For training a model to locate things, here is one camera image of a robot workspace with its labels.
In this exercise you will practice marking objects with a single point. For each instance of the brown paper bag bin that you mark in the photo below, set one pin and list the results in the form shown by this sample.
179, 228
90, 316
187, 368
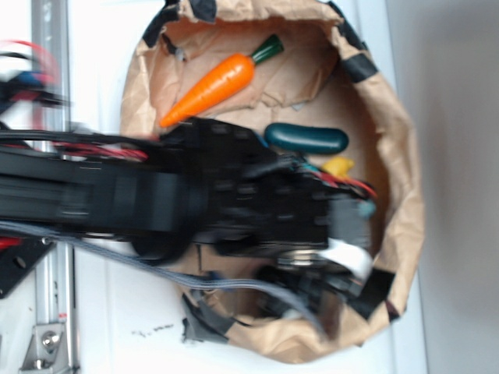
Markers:
325, 77

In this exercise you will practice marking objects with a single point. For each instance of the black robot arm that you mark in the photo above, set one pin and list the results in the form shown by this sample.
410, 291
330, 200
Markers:
205, 182

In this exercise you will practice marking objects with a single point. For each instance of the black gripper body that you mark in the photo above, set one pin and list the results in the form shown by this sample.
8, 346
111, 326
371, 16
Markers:
280, 208

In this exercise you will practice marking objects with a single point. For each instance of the aluminium extrusion rail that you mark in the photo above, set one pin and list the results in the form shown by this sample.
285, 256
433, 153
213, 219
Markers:
55, 273

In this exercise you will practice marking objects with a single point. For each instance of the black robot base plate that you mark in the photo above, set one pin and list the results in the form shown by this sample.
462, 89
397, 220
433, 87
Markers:
18, 257

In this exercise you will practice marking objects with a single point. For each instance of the dark teal oblong capsule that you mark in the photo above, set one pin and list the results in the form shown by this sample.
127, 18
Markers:
306, 139

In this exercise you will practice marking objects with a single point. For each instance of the metal corner bracket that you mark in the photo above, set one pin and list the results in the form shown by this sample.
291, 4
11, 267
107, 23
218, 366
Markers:
47, 351

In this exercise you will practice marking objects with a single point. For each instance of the orange plastic toy carrot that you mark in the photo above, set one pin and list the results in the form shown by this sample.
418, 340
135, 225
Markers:
225, 80

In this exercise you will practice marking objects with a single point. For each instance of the yellow rubber duck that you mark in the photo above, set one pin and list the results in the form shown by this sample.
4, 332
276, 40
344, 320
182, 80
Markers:
338, 167

